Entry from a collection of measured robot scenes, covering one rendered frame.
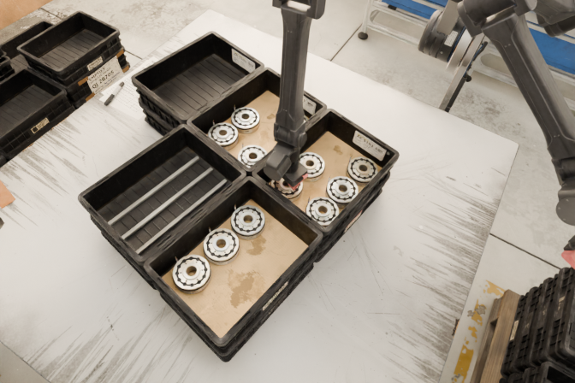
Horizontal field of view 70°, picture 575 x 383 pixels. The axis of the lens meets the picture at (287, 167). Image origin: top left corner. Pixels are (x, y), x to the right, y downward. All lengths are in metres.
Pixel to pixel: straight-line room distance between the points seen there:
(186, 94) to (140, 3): 2.13
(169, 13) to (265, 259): 2.64
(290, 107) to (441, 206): 0.79
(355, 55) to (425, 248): 2.00
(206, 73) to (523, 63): 1.19
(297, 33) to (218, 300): 0.72
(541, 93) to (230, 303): 0.88
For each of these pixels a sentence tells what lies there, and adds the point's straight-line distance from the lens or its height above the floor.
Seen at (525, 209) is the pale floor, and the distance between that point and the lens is 2.74.
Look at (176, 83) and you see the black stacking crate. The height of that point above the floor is 0.83.
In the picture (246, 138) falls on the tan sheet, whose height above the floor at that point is 0.83.
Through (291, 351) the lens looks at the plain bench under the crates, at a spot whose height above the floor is 0.70.
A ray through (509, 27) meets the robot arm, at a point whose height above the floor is 1.55.
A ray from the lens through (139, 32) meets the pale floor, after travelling 3.41.
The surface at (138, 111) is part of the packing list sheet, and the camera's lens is 1.80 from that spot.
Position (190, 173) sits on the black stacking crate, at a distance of 1.40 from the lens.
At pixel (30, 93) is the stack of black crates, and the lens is 2.54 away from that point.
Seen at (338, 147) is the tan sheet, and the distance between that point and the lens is 1.48.
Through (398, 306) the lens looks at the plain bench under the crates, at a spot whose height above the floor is 0.70.
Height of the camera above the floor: 1.97
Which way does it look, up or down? 54 degrees down
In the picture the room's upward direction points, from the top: 6 degrees clockwise
